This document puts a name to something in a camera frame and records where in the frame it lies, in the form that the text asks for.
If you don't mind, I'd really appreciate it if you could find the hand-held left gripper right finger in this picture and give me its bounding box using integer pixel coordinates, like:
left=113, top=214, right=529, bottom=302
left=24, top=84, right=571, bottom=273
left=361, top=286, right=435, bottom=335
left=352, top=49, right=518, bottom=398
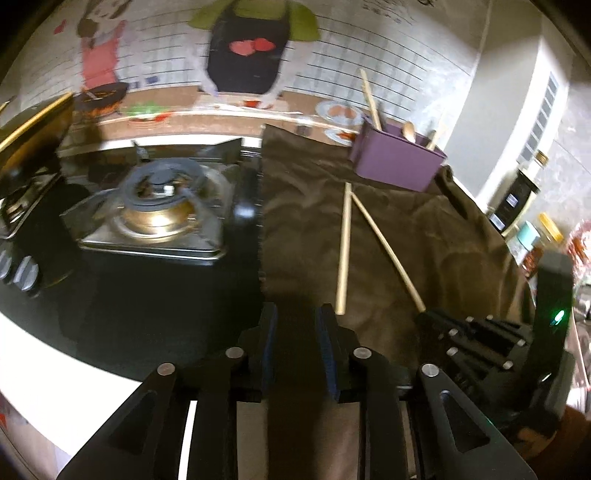
left=315, top=304, right=539, bottom=480

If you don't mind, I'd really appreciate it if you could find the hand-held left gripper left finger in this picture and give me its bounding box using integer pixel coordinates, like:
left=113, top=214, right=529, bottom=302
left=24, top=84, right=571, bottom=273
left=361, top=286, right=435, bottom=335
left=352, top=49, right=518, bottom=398
left=55, top=302, right=280, bottom=480

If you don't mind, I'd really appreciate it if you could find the jar with yellow lid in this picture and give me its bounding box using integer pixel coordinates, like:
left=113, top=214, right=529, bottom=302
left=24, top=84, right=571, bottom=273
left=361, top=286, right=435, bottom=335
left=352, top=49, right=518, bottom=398
left=538, top=212, right=565, bottom=252

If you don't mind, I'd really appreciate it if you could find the purple utensil holder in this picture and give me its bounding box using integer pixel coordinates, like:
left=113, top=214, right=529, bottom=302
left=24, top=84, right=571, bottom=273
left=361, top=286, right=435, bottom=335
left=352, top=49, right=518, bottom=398
left=347, top=115, right=448, bottom=192

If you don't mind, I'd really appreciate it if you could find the cartoon wall poster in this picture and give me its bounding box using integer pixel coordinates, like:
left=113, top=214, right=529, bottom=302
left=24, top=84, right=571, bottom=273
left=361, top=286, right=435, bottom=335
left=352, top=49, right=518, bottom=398
left=0, top=0, right=490, bottom=148

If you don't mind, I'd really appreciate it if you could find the white vented appliance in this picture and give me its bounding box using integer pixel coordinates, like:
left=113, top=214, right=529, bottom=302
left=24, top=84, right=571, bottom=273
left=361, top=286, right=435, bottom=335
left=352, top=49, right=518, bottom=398
left=471, top=37, right=573, bottom=204

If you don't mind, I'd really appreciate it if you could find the gas stove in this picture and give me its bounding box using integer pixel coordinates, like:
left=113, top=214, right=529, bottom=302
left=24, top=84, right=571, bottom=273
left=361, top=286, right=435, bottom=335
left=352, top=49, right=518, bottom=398
left=0, top=136, right=266, bottom=384

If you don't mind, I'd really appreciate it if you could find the glass jar with teal lid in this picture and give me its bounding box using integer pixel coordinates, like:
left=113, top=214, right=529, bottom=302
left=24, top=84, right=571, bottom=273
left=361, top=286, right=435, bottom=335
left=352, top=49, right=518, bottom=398
left=515, top=220, right=543, bottom=278

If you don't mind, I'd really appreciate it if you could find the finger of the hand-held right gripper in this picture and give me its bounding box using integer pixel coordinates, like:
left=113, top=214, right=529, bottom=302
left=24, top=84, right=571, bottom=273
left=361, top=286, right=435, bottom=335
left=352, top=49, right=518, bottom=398
left=441, top=340, right=527, bottom=395
left=416, top=310, right=533, bottom=354

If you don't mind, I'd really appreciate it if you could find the reddish plastic package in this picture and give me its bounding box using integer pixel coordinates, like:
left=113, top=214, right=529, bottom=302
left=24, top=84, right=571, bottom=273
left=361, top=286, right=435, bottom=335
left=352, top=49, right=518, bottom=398
left=566, top=222, right=591, bottom=319

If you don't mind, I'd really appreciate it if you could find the dark sauce bottle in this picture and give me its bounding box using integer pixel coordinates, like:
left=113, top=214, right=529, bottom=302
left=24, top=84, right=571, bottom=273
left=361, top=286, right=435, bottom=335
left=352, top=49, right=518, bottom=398
left=489, top=150, right=550, bottom=236

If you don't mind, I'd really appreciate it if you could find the brown cloth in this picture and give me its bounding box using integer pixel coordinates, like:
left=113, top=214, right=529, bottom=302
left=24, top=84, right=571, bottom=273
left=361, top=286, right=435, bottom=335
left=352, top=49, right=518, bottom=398
left=259, top=124, right=539, bottom=480

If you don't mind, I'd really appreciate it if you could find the dark gold-rimmed pot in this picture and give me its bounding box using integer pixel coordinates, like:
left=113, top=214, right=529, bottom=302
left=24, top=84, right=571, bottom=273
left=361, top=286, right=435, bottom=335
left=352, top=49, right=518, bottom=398
left=0, top=92, right=77, bottom=185

